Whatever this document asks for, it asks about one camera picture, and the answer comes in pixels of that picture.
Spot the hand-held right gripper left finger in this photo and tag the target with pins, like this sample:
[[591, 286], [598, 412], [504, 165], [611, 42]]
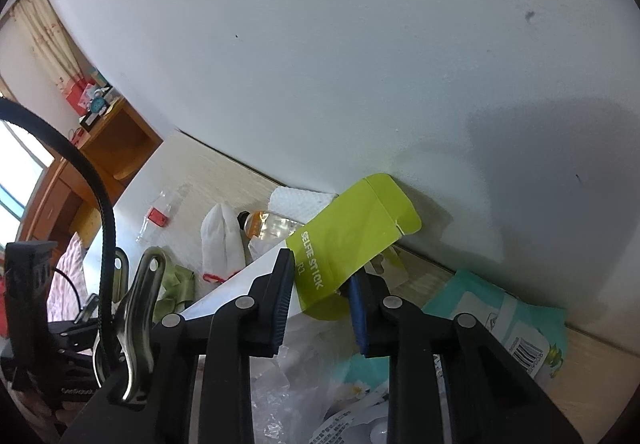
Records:
[[282, 304]]

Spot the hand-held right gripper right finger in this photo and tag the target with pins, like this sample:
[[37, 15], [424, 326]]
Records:
[[357, 319]]

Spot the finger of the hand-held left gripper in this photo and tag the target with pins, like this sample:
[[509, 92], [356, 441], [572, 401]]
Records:
[[70, 330]]

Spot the white box green end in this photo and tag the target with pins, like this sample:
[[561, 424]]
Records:
[[350, 234]]

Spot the white wet wipe sheet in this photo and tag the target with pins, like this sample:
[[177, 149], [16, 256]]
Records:
[[350, 424]]

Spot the pink checked bedsheet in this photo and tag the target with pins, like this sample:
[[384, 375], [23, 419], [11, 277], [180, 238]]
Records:
[[70, 259]]

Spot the clear crumpled plastic bag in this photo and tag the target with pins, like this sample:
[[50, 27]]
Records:
[[280, 379]]

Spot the white glove red cuff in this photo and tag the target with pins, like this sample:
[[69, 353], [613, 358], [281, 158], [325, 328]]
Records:
[[220, 239]]

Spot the green ribbon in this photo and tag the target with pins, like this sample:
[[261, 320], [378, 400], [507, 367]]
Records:
[[172, 284]]

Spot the window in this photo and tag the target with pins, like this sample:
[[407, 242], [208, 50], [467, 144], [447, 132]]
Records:
[[20, 174]]

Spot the clear bottle red label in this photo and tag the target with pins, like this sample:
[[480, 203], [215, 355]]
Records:
[[160, 214]]

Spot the red flat item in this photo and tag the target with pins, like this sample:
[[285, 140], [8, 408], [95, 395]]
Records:
[[77, 136]]

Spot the wooden corner desk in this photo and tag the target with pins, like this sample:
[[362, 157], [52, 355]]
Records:
[[115, 144]]

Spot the black small box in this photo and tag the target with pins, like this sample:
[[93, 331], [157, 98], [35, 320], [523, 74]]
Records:
[[91, 120]]

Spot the teal alarm clock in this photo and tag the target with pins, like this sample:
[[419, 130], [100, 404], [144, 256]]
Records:
[[98, 103]]

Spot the teal tall box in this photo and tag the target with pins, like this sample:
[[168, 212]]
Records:
[[95, 75]]

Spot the floral curtain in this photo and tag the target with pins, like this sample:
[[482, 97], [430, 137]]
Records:
[[40, 39]]

